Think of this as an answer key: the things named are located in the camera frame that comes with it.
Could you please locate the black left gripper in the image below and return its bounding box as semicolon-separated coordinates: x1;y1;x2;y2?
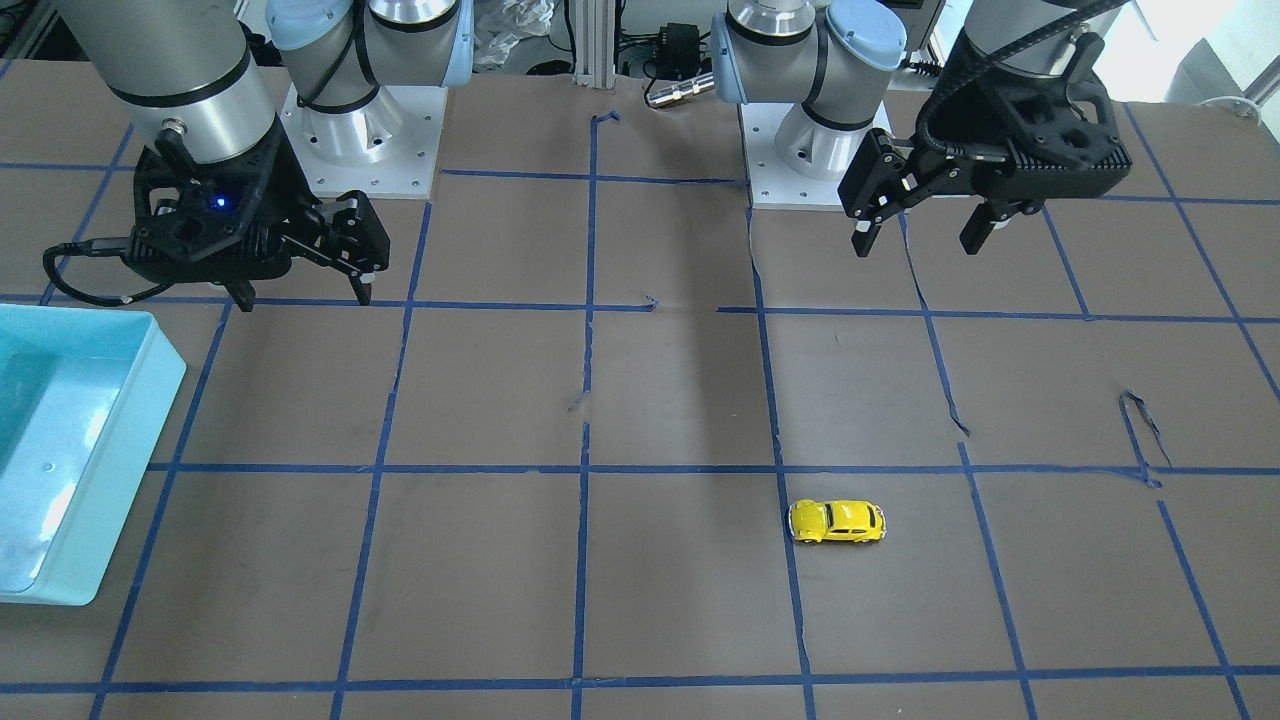
838;32;1133;258

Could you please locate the aluminium frame post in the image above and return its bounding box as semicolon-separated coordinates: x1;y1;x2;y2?
566;0;622;92

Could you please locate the silver cylindrical connector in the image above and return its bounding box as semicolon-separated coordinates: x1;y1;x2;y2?
644;72;716;110

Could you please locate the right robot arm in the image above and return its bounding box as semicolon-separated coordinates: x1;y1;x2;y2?
42;1;475;313

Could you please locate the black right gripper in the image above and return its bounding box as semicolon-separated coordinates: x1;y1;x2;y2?
123;128;390;313

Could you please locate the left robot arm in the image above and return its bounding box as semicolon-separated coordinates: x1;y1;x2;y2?
710;1;1133;258

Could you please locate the yellow beetle toy car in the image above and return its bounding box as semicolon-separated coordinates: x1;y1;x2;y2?
786;498;886;544

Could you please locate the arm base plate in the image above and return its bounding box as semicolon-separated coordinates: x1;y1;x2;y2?
280;86;449;200
739;102;890;211

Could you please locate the turquoise plastic bin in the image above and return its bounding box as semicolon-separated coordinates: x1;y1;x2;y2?
1;304;186;606

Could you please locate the black power adapter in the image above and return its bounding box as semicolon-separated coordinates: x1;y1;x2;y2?
654;23;701;78

